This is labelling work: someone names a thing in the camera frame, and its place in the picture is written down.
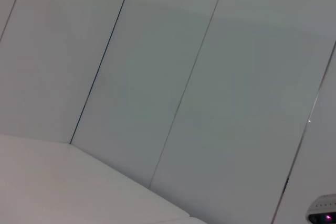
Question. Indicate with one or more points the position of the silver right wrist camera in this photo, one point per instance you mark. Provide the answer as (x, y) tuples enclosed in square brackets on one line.
[(324, 208)]

